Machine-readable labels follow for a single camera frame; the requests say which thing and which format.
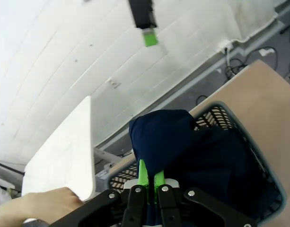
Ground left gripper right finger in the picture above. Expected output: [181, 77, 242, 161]
[154, 171, 257, 227]

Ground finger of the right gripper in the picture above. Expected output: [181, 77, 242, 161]
[128, 0, 159, 47]

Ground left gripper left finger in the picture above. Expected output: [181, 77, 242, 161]
[49, 159, 150, 227]

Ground navy blue shorts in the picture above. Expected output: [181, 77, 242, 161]
[128, 109, 284, 227]

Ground person's left forearm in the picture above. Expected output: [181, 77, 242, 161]
[0, 198, 29, 227]

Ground person's left hand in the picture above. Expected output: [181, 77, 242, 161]
[24, 186, 83, 223]

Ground white rectangular table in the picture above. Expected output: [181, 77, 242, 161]
[21, 96, 137, 203]

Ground grey plastic lattice basket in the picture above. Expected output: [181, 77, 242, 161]
[108, 101, 287, 227]

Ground white wall socket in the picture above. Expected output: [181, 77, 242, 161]
[108, 77, 122, 88]

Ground floor cable tangle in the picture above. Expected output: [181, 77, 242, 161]
[224, 46, 290, 81]

